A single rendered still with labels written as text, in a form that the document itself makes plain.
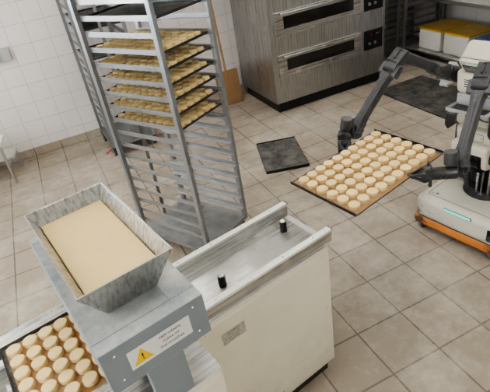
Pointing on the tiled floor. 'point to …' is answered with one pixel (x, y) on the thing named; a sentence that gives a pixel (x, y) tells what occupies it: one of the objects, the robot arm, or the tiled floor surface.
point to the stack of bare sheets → (281, 155)
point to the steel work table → (442, 19)
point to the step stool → (0, 153)
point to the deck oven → (307, 47)
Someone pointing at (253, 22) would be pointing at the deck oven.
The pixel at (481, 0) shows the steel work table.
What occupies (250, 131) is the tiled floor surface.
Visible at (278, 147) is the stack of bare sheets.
